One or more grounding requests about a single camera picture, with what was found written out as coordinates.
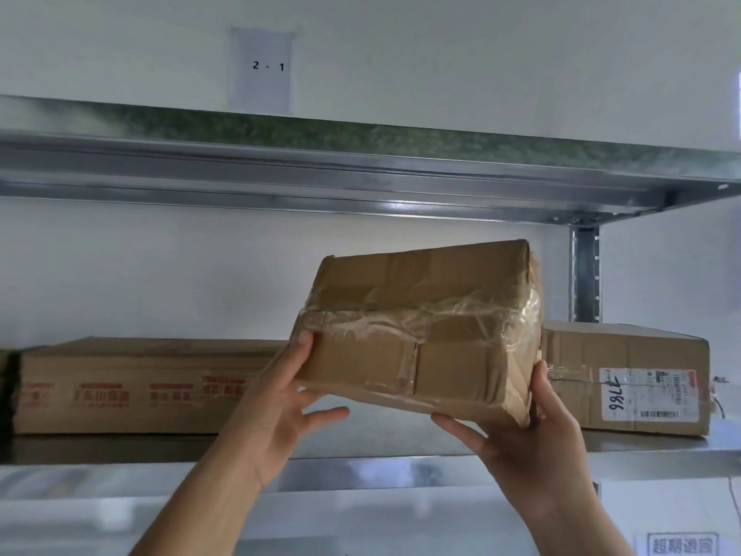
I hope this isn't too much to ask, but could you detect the person's left hand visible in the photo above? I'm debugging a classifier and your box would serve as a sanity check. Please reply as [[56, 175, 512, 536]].
[[222, 331, 350, 494]]

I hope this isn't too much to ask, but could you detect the person's right hand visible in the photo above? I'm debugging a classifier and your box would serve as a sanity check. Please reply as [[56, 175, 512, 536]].
[[430, 359, 601, 532]]

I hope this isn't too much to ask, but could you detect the long box red print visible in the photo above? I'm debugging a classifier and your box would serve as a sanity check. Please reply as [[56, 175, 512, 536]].
[[11, 336, 290, 437]]

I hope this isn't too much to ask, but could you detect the cardboard box with handwritten label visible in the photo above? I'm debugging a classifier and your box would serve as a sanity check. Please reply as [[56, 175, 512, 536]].
[[541, 320, 712, 439]]

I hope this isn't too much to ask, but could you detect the tape-wrapped cubic cardboard box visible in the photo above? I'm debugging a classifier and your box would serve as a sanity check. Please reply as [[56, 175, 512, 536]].
[[289, 239, 546, 430]]

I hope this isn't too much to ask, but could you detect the metal shelving rack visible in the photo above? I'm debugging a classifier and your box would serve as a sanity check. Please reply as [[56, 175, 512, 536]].
[[0, 95, 741, 504]]

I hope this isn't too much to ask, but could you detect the person's left forearm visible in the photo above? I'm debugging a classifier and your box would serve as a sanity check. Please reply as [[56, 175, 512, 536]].
[[130, 445, 299, 556]]

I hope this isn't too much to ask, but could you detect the person's right forearm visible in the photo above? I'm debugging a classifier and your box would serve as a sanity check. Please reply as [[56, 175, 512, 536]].
[[523, 491, 638, 556]]

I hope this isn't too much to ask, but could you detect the white printed notice sheet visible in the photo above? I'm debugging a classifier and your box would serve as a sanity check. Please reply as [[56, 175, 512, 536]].
[[632, 532, 720, 556]]

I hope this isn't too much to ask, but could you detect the white paper wall sign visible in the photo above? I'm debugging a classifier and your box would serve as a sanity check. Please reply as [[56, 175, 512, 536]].
[[228, 26, 296, 115]]

